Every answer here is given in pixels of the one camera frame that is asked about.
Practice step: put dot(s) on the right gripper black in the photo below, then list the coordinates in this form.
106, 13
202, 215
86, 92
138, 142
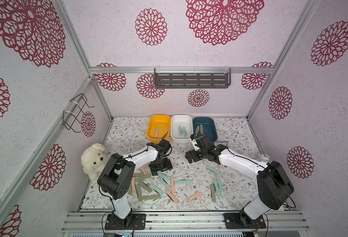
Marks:
193, 155

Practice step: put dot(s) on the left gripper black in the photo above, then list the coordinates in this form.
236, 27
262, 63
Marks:
168, 166

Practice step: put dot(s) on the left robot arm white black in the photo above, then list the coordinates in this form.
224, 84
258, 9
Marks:
116, 177

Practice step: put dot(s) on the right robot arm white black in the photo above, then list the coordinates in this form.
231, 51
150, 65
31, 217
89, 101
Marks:
274, 185

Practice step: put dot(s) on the dark teal storage box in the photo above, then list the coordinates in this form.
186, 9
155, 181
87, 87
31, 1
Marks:
209, 127

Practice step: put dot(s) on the yellow plastic storage box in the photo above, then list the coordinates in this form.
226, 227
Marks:
163, 122

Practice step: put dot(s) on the white plastic storage box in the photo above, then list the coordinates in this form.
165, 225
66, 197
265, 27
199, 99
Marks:
181, 120

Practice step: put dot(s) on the floral patterned table mat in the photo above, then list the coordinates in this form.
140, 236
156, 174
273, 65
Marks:
128, 135

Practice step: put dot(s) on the white twin-bell alarm clock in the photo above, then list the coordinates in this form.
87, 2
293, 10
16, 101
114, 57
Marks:
264, 158

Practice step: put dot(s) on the white plush teddy bear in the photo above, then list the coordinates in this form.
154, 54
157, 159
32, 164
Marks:
94, 160

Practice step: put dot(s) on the aluminium front rail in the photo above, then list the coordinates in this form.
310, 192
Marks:
187, 221

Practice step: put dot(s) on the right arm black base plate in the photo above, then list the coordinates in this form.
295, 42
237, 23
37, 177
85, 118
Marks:
235, 220

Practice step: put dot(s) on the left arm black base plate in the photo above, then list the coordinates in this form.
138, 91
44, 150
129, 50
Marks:
133, 221

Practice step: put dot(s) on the grey wall shelf rack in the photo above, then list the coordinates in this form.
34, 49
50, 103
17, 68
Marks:
192, 79

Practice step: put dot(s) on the black wire wall rack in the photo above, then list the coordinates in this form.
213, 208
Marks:
71, 117

